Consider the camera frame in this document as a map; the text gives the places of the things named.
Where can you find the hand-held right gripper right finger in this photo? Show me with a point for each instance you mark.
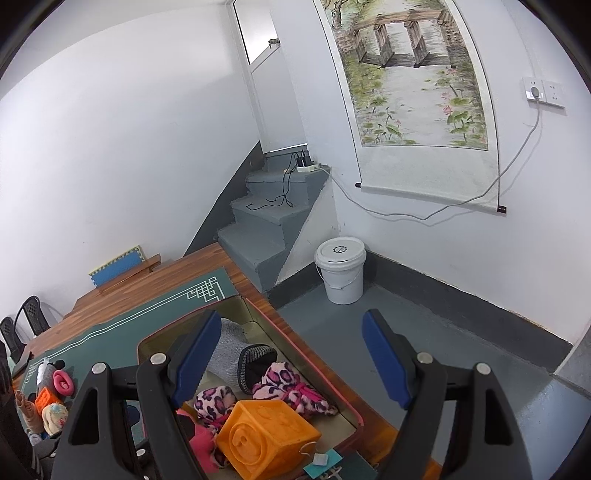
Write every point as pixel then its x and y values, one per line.
pixel 388 364

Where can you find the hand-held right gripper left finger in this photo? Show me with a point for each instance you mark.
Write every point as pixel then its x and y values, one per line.
pixel 194 360

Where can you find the grey knitted sock black cuff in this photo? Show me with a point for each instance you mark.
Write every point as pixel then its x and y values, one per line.
pixel 226 353

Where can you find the pastel patterned sock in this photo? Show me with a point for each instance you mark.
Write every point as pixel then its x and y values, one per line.
pixel 54 417

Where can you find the red-orange toy cube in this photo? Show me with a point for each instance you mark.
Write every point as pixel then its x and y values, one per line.
pixel 46 400

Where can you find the pink leopard print sock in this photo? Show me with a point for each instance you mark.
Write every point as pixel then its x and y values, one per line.
pixel 286 383

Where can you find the yellow-orange toy cube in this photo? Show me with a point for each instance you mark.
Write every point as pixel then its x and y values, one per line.
pixel 263 438

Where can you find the teal binder clip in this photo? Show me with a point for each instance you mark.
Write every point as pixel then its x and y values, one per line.
pixel 318 468

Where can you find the green table mat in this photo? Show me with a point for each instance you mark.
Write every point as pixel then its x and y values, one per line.
pixel 138 323

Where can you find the grey and pink sock bundle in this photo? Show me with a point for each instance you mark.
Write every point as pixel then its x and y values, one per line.
pixel 46 376

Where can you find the white lidded bucket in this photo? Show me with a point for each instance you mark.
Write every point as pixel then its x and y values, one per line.
pixel 341 277

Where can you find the wooden bench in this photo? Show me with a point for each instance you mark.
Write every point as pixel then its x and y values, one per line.
pixel 134 277

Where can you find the blue foam mat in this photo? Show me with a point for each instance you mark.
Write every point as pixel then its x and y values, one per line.
pixel 115 272

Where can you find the grey stairs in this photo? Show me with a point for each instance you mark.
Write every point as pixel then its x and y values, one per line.
pixel 258 230

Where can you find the white power strip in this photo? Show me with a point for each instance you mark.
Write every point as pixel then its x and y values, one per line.
pixel 307 169

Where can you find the black chargers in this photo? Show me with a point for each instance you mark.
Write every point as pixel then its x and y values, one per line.
pixel 302 159

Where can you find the hanging scroll painting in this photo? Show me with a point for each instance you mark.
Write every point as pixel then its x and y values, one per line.
pixel 415 92

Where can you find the door window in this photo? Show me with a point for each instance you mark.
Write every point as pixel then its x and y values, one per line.
pixel 258 32

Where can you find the white wall socket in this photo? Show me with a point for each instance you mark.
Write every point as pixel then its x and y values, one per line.
pixel 551 90

